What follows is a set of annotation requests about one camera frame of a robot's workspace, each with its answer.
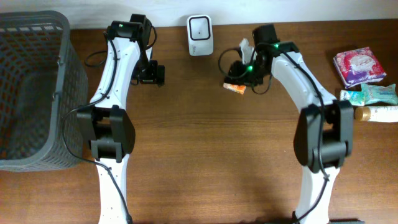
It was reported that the orange tissue pack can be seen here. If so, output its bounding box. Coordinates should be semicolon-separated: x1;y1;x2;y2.
223;83;246;95

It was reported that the white barcode scanner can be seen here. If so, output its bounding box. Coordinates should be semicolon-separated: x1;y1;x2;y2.
187;15;214;57

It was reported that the small teal tissue pack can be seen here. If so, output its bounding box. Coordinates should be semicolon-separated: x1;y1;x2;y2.
340;90;365;106

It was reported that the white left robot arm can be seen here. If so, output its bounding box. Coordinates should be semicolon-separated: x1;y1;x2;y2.
76;14;165;223

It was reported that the mint green wipes pack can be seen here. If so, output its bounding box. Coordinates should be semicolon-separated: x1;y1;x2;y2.
361;83;397;105

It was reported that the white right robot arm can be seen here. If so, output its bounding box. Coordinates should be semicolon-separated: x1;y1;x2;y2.
223;24;354;223

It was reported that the white cream tube gold cap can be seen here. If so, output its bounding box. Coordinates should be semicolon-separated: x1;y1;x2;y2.
354;106;397;123

